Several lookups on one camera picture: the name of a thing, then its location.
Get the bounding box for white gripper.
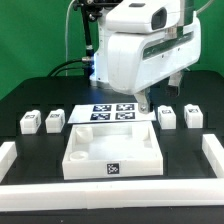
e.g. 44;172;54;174
107;17;201;113

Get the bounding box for white square tabletop tray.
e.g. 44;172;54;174
62;121;163;180

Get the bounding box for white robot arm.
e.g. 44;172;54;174
90;0;201;113

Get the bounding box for white sheet with markers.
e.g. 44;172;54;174
68;103;156;124

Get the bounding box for white U-shaped fence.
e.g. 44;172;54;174
0;136;224;212

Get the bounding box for black cables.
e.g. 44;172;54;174
47;57;94;78

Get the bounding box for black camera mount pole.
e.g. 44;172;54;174
73;0;102;57

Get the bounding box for white thin cable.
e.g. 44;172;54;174
64;0;76;77

